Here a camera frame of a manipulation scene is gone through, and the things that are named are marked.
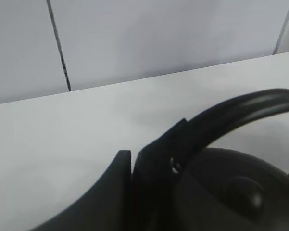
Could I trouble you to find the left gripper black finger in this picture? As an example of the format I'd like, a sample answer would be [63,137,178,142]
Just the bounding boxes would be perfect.
[34,150,131,231]

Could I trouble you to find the black cast iron teapot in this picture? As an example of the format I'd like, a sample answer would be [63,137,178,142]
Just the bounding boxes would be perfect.
[132,88,289,231]

